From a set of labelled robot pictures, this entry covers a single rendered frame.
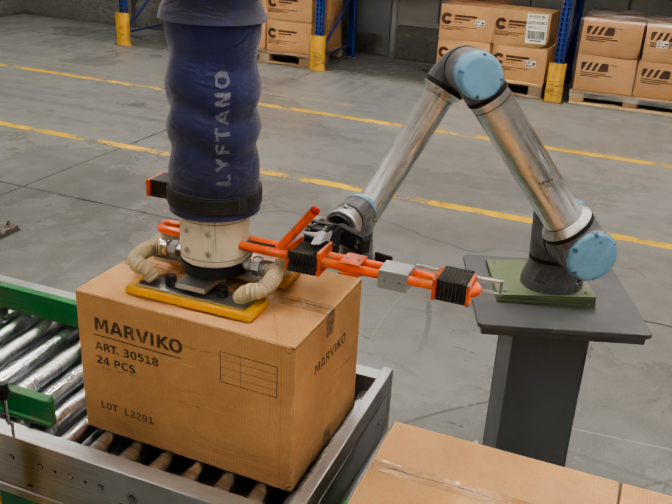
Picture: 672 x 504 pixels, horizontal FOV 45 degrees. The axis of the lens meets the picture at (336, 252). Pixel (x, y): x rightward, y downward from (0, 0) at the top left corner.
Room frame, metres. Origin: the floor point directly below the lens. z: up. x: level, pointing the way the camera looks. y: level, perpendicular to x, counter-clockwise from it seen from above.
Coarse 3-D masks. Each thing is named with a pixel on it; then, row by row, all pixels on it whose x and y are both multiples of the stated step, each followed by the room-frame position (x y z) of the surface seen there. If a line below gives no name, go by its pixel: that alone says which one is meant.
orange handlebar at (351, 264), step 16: (160, 224) 1.85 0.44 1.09; (176, 224) 1.87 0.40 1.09; (256, 240) 1.79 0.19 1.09; (272, 240) 1.79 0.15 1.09; (272, 256) 1.73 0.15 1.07; (336, 256) 1.72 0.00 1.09; (352, 256) 1.71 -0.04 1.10; (352, 272) 1.66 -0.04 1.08; (368, 272) 1.65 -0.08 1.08; (416, 272) 1.65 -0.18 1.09; (432, 272) 1.65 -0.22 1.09; (480, 288) 1.59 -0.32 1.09
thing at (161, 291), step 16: (128, 288) 1.74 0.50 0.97; (144, 288) 1.73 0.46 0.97; (160, 288) 1.73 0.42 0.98; (176, 288) 1.73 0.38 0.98; (224, 288) 1.70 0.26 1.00; (176, 304) 1.69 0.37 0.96; (192, 304) 1.67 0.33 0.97; (208, 304) 1.67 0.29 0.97; (224, 304) 1.66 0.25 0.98; (240, 304) 1.67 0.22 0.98; (256, 304) 1.68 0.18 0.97; (240, 320) 1.63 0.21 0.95
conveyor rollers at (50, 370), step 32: (0, 320) 2.31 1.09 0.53; (32, 320) 2.32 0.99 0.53; (0, 352) 2.09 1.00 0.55; (32, 352) 2.10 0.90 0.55; (64, 352) 2.11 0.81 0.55; (32, 384) 1.94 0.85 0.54; (64, 384) 1.94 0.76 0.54; (0, 416) 1.82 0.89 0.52; (64, 416) 1.80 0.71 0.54; (96, 448) 1.66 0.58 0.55; (128, 448) 1.67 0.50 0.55; (224, 480) 1.56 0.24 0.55
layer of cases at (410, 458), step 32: (384, 448) 1.72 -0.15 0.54; (416, 448) 1.73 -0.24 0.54; (448, 448) 1.74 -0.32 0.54; (480, 448) 1.74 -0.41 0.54; (384, 480) 1.60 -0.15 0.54; (416, 480) 1.60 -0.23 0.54; (448, 480) 1.61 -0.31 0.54; (480, 480) 1.62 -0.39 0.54; (512, 480) 1.62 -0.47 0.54; (544, 480) 1.63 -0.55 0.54; (576, 480) 1.63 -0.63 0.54; (608, 480) 1.64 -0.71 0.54
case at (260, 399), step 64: (128, 320) 1.70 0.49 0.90; (192, 320) 1.63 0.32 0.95; (256, 320) 1.64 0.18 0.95; (320, 320) 1.66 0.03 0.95; (128, 384) 1.70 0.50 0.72; (192, 384) 1.63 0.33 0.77; (256, 384) 1.56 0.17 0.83; (320, 384) 1.67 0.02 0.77; (192, 448) 1.63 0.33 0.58; (256, 448) 1.56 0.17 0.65; (320, 448) 1.68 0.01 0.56
